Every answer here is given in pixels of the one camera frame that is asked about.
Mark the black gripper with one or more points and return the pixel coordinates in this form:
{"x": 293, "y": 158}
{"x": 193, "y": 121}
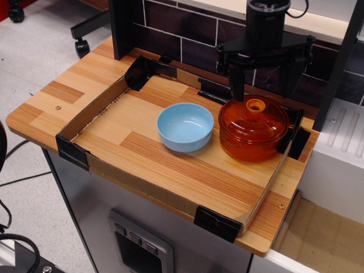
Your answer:
{"x": 265, "y": 44}

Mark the orange transparent pot lid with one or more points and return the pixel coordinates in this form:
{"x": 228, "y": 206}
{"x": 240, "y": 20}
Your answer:
{"x": 257, "y": 119}

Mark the orange transparent pot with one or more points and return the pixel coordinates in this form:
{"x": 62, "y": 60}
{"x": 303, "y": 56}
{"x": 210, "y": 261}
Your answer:
{"x": 251, "y": 151}

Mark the cream wooden shelf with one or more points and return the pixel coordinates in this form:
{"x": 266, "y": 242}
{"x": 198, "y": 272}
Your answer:
{"x": 322, "y": 28}

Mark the cardboard fence with black tape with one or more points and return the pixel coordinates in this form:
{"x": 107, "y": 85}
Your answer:
{"x": 115, "y": 136}

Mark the light blue bowl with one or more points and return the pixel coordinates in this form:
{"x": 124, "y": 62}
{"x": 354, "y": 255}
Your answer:
{"x": 185, "y": 127}

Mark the white toy sink unit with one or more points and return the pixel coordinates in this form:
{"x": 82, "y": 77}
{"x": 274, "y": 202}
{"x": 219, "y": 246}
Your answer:
{"x": 323, "y": 231}

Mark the black chair base with casters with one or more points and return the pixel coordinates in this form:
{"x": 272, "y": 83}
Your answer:
{"x": 80, "y": 30}

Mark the black caster wheel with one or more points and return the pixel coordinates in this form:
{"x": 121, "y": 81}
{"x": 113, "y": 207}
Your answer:
{"x": 15, "y": 12}

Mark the black upright post right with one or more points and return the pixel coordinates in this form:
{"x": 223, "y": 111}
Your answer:
{"x": 347, "y": 46}

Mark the black upright post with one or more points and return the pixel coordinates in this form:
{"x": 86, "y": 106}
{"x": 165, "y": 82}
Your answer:
{"x": 123, "y": 15}
{"x": 347, "y": 46}

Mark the black upright post left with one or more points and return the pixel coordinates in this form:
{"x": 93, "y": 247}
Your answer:
{"x": 123, "y": 15}

